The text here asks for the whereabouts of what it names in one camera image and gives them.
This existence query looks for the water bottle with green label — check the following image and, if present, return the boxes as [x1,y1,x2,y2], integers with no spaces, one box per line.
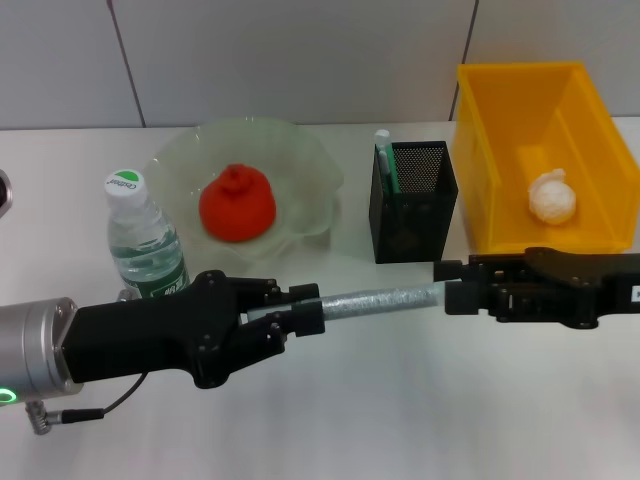
[102,167,191,301]

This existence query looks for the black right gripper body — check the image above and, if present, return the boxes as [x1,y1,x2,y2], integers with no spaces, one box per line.
[523,246,640,331]

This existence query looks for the white paper ball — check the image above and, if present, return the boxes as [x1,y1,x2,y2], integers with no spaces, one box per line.
[527,167,580,227]

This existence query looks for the green utility knife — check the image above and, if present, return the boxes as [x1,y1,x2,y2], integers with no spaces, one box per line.
[374,128,401,196]

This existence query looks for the clear glass fruit plate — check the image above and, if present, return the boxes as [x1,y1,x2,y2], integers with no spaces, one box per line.
[143,115,347,280]

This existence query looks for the left gripper cable with plugs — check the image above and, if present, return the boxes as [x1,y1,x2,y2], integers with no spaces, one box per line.
[24,289,150,437]

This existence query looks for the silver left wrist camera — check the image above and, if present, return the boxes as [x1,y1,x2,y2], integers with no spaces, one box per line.
[0,168,16,217]

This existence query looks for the yellow plastic storage bin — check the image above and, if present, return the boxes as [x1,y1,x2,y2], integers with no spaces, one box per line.
[453,60,640,255]

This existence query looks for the black mesh pen holder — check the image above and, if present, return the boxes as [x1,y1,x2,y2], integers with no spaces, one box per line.
[368,140,460,265]

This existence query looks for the grey marker pen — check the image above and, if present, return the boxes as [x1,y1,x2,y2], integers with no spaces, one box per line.
[247,280,445,322]

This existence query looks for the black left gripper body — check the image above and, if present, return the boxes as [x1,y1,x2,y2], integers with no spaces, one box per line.
[61,269,274,391]

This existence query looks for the orange fruit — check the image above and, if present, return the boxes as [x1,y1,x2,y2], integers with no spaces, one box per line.
[198,162,278,245]

